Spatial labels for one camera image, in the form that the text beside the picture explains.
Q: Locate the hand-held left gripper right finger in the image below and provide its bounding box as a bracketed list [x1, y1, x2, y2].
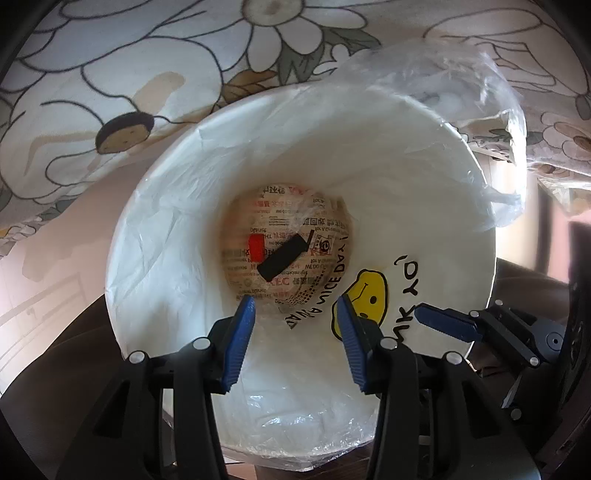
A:
[336, 293, 541, 480]

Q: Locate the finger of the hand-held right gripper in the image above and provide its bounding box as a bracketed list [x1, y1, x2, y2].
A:
[414, 300, 542, 367]

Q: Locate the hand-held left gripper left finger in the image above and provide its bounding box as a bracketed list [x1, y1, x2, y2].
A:
[55, 295, 257, 480]

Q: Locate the white round trash bin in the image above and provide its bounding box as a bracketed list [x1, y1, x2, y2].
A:
[104, 83, 499, 472]

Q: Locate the white bin with plastic liner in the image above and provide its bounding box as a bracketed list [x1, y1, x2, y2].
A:
[106, 39, 527, 472]

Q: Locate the person's right leg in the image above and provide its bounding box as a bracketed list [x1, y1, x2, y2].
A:
[494, 258, 571, 324]

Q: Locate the person's leg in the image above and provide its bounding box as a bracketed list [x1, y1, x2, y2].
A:
[0, 293, 130, 480]
[494, 258, 571, 324]

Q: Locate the small black flat object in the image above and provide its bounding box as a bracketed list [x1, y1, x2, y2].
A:
[257, 233, 314, 281]

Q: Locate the printed paper wrapper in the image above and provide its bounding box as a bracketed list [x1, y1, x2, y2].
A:
[219, 182, 354, 315]

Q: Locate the person's left leg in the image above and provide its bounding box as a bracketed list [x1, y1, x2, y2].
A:
[0, 293, 130, 480]

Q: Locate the floral bed sheet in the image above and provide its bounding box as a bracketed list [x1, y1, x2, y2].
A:
[0, 0, 591, 259]

